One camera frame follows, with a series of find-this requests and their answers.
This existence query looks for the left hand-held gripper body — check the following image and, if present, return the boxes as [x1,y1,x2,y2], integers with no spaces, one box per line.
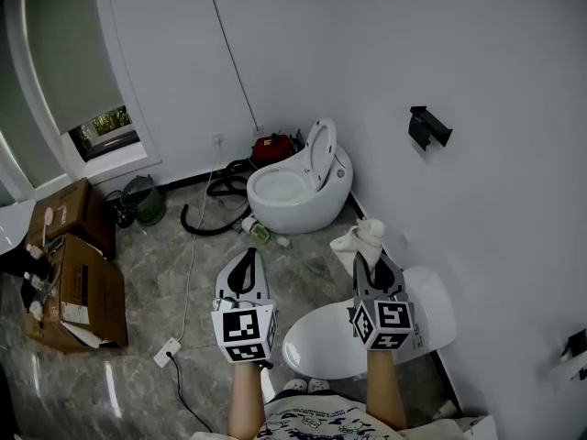
[210,294,280,365]

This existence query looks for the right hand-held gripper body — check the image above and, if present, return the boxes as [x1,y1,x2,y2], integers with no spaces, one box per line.
[349,291,416,351]

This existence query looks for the beige towel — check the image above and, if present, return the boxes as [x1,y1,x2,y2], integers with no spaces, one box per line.
[328,217,386,272]

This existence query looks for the white toilet lid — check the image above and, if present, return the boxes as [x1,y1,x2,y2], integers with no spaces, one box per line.
[282,298,382,380]

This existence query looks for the person's left forearm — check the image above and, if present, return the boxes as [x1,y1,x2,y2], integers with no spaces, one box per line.
[227,359,267,440]

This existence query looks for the person's right forearm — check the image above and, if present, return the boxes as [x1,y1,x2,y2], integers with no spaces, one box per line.
[365,348,408,430]

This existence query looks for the white toilet with tank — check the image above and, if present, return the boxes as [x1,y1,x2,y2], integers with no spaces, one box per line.
[282,265,459,380]

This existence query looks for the egg-shaped white toilet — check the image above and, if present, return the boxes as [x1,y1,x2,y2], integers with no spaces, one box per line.
[246,117,354,236]

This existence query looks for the white power strip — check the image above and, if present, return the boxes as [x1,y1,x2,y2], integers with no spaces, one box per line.
[153,336,183,369]

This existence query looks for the green plastic basket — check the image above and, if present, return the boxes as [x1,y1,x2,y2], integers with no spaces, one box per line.
[120,174,166,226]

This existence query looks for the small dark round container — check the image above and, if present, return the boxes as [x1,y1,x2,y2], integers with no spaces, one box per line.
[104,190,137,229]

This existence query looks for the person's printed white shirt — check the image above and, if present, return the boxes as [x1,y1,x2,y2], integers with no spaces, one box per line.
[190,392,469,440]

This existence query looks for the open brown cardboard box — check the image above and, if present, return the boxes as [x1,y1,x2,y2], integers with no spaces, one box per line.
[23,234,128,353]

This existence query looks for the red vacuum cleaner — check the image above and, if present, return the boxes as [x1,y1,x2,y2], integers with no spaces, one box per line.
[250,133,294,164]

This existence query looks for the white foam packing sheet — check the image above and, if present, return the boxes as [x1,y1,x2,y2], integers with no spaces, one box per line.
[61,321,120,350]

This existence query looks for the closed brown cardboard box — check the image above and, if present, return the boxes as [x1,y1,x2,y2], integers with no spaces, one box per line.
[26,177,116,261]

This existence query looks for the clear plastic bottle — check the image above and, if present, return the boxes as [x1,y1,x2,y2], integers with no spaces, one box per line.
[25,270,59,298]

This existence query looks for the black holder with paper roll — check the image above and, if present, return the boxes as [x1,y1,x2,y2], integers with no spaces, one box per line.
[549,327,587,391]

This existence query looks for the dark framed window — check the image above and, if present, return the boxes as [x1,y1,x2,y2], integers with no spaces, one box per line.
[68,105,141,162]

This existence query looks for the white basin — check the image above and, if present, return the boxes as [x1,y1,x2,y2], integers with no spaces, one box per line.
[0,199,37,256]

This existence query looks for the grey roller blind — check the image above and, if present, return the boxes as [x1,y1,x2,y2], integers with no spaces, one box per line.
[25,0,125,136]
[0,0,65,190]

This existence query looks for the white power strip cable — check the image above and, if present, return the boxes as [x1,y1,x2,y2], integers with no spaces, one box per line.
[176,144,222,343]

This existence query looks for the black vacuum hose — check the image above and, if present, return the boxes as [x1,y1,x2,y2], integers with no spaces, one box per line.
[180,160,253,237]

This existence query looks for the black power cable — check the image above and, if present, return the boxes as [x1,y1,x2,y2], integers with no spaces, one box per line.
[165,351,215,435]

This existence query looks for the black wall paper holder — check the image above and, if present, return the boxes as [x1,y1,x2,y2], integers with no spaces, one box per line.
[407,105,454,151]

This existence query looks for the grey hanging wall cable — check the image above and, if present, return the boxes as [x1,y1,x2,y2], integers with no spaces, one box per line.
[205,0,262,130]

